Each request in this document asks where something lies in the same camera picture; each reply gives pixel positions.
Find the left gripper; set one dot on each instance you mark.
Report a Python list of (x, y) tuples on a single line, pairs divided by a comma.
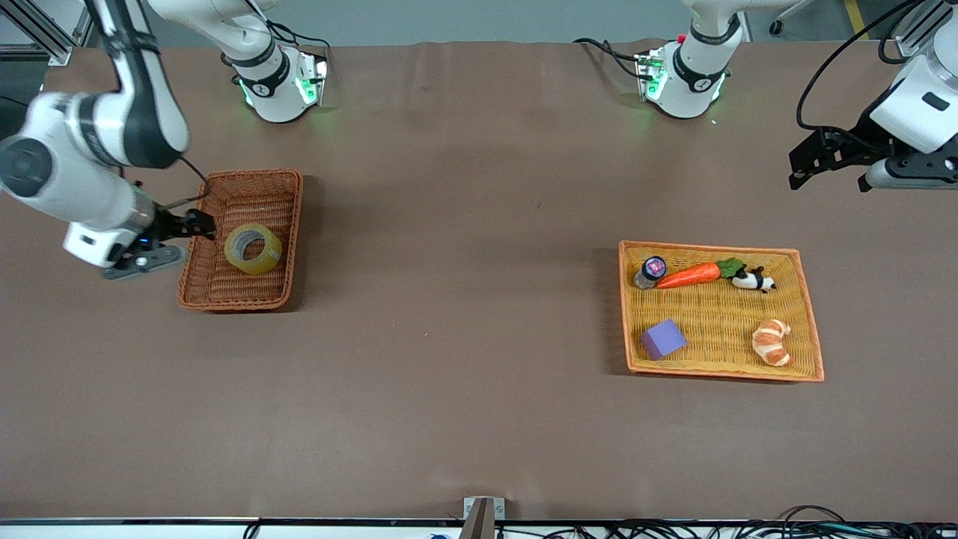
[(855, 149)]

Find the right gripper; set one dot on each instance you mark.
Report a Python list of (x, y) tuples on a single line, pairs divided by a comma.
[(168, 226)]

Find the clear yellowish tape roll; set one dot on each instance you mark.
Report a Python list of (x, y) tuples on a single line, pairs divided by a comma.
[(262, 263)]

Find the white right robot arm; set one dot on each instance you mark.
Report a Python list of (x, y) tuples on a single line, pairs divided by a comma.
[(82, 135)]

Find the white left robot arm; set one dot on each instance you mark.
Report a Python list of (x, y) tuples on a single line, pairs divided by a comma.
[(692, 93)]

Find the brown wicker basket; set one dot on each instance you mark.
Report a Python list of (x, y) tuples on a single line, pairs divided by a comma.
[(247, 202)]

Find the orange wicker tray basket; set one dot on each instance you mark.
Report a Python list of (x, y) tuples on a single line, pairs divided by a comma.
[(711, 314)]

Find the black chair caster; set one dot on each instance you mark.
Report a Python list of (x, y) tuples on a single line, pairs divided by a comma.
[(776, 28)]

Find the small panda figure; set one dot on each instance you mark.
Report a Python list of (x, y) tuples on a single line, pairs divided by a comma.
[(751, 281)]

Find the toy carrot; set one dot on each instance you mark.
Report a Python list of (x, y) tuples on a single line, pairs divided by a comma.
[(692, 275)]

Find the toy croissant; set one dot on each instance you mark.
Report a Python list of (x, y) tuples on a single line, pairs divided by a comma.
[(771, 344)]

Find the small dark-lidded jar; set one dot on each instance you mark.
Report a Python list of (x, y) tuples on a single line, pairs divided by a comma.
[(653, 269)]

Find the purple foam block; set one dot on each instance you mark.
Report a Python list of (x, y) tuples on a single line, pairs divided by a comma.
[(662, 339)]

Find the aluminium frame profile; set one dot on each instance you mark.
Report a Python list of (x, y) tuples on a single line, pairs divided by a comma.
[(45, 34)]

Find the silver table edge rail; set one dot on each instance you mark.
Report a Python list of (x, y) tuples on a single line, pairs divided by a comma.
[(150, 519)]

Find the metal table edge bracket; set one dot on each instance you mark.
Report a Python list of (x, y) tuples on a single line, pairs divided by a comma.
[(483, 516)]

